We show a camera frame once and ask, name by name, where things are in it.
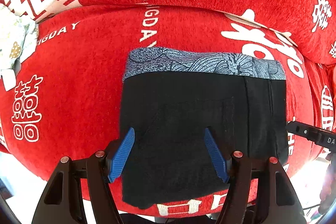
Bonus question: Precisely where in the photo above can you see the black pants with blue trim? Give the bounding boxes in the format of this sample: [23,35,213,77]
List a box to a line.
[120,47,288,209]

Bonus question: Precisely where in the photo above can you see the person's right hand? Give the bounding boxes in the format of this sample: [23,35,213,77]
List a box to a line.
[318,165,335,214]

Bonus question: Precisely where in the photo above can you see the red wedding bed blanket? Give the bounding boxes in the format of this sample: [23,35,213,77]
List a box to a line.
[1,6,335,217]

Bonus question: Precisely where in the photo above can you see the white floral cloth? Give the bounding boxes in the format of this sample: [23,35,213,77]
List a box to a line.
[1,4,39,90]

